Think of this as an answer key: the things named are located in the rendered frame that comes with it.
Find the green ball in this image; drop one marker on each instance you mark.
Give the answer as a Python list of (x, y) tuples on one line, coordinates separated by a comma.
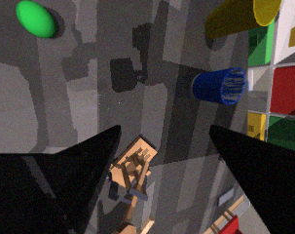
[(36, 19)]

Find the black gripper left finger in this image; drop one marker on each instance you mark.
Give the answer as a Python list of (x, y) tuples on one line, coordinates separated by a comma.
[(71, 179)]

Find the tan rectangular block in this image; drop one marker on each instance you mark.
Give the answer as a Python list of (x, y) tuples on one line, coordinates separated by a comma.
[(146, 226)]

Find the blue cup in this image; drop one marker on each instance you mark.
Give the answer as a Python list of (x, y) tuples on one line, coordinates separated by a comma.
[(222, 86)]

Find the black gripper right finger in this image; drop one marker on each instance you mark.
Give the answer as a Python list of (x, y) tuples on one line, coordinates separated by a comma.
[(266, 174)]

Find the olive yellow tapered cup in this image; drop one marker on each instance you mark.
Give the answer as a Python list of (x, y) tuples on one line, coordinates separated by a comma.
[(239, 15)]

